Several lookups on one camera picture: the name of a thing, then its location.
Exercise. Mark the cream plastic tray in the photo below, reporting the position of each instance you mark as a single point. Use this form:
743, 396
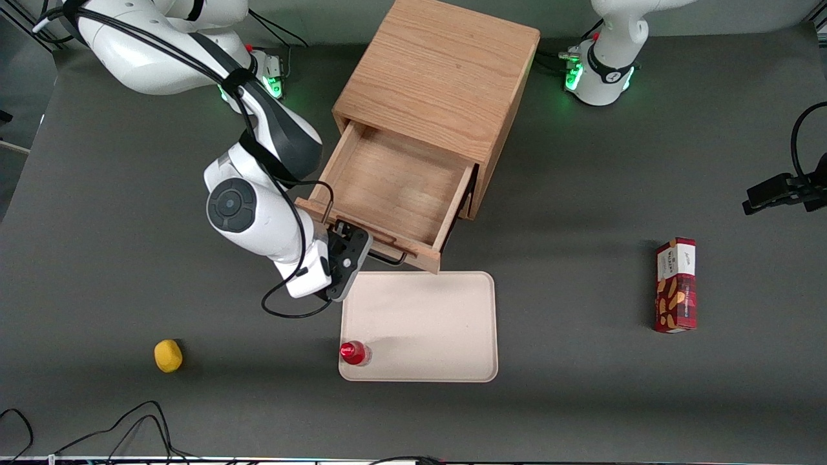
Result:
420, 323

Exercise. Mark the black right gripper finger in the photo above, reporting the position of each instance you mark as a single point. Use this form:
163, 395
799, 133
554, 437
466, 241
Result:
344, 231
335, 258

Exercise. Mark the red cookie box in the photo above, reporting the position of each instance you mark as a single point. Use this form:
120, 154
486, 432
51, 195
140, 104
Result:
676, 284

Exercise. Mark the wooden drawer cabinet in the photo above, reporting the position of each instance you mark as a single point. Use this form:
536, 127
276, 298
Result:
439, 64

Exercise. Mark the yellow lemon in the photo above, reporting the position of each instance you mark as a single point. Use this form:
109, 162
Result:
168, 356

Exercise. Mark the red capped bottle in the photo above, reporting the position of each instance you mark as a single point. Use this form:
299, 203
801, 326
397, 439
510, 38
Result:
353, 352

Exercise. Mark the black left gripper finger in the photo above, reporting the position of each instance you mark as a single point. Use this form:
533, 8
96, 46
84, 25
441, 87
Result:
775, 184
759, 205

